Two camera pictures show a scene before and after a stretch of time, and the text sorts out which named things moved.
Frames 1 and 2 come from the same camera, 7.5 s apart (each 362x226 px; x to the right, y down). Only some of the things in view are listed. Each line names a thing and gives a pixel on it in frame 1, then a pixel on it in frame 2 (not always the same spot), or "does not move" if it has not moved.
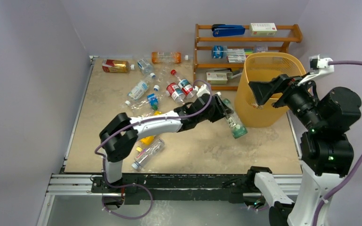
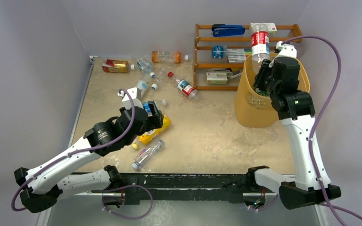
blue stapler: [221, 30] does not move
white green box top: [263, 29] does not move
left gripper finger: [227, 110] -> [157, 117]
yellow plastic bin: [264, 67] does not move
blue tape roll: [219, 52] does not move
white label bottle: [141, 87] does not move
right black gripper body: [285, 92] -> [262, 79]
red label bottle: [185, 85] does not move
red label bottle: [173, 91] -> [260, 44]
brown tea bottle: [117, 66] does not move
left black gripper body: [216, 113] -> [146, 127]
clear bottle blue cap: [148, 151] does not move
